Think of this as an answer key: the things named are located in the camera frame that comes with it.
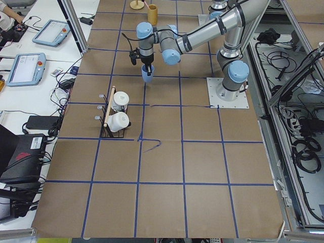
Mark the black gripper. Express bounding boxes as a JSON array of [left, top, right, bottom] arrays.
[[140, 54, 154, 75]]

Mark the light blue cup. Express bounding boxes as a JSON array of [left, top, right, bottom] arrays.
[[141, 64, 155, 83]]

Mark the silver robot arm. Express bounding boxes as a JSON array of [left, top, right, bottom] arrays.
[[209, 0, 228, 20], [129, 0, 269, 101]]

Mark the bamboo chopstick holder cup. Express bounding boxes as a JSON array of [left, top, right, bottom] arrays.
[[147, 4, 158, 25]]

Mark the wooden cup tree stand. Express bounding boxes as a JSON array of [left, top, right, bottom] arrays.
[[130, 0, 144, 10]]

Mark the upper white mug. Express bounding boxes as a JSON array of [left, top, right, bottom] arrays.
[[111, 91, 130, 112]]

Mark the white mug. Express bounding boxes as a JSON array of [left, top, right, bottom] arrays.
[[108, 112, 131, 132], [111, 91, 130, 112]]

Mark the lower white mug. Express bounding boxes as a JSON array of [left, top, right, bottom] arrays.
[[108, 112, 131, 132]]

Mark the wooden rack rod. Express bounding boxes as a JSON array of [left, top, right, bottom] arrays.
[[103, 86, 116, 128]]

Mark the small remote control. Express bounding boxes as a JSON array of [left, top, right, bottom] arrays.
[[50, 67, 63, 77]]

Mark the upper teach pendant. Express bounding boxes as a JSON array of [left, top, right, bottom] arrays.
[[32, 19, 70, 47]]

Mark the teach pendant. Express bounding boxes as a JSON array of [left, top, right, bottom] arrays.
[[32, 19, 70, 47], [6, 53, 47, 87]]

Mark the black power adapter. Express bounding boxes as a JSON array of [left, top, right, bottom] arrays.
[[25, 115, 59, 130]]

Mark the lower teach pendant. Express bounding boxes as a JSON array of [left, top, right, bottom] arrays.
[[6, 53, 47, 87]]

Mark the black computer box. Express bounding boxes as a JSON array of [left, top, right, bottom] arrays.
[[1, 134, 51, 187]]

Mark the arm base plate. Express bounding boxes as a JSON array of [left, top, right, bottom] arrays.
[[207, 77, 249, 109], [198, 14, 210, 26]]

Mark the black wire mug rack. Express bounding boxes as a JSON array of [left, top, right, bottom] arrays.
[[95, 89, 131, 138]]

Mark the aluminium frame post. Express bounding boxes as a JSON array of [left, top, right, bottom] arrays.
[[57, 0, 88, 54]]

